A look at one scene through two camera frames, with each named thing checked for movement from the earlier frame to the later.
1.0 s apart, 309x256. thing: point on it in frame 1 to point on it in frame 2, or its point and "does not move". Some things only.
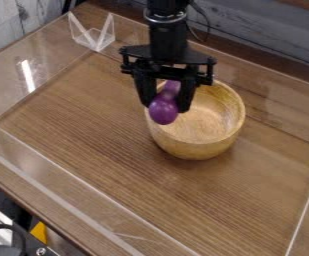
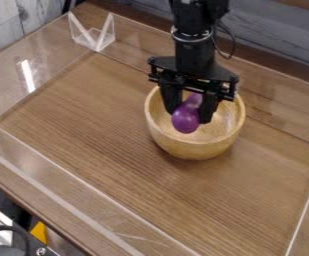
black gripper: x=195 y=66 to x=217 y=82
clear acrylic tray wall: x=66 y=202 does not move
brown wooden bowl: x=202 y=133 does not move
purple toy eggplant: x=163 y=106 to x=185 y=117
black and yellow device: x=40 y=241 does not move
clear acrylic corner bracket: x=94 y=38 does not move
